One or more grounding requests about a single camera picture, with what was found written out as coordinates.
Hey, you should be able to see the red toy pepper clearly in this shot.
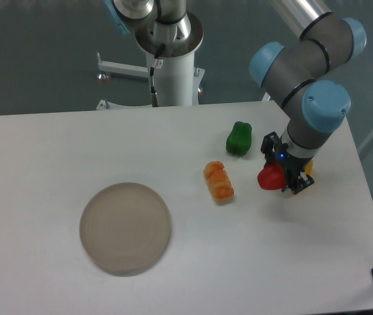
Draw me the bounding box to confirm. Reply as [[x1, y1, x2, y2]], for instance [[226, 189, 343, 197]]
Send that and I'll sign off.
[[257, 163, 286, 190]]

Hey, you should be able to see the yellow block behind gripper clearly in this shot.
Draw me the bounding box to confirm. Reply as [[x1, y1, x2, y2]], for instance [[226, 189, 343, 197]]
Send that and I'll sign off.
[[304, 160, 313, 175]]

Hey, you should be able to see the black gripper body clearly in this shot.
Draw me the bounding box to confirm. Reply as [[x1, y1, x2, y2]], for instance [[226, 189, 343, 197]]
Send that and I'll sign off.
[[273, 144, 312, 179]]

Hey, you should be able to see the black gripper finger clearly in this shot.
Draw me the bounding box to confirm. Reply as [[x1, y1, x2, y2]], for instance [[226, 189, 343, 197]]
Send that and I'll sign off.
[[281, 170, 314, 194], [260, 132, 279, 163]]

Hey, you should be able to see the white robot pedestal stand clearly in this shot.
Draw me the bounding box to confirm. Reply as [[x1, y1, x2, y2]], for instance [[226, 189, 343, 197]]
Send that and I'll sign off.
[[94, 9, 206, 111]]

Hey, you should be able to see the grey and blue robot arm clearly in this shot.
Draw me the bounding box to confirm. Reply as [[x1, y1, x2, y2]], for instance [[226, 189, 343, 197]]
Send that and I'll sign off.
[[104, 1, 366, 194]]

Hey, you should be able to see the black cable on pedestal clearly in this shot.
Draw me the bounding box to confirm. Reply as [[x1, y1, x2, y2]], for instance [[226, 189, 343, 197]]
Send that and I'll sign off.
[[149, 43, 166, 108]]

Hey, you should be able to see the green toy pepper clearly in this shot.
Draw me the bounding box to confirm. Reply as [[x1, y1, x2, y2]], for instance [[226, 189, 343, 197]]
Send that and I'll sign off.
[[226, 121, 252, 157]]

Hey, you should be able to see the beige round plate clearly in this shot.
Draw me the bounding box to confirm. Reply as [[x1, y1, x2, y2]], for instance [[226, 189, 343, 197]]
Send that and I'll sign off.
[[79, 182, 172, 276]]

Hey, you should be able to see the orange toy bread roll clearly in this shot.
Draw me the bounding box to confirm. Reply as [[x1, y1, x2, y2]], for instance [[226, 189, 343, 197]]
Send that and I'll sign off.
[[203, 161, 235, 204]]

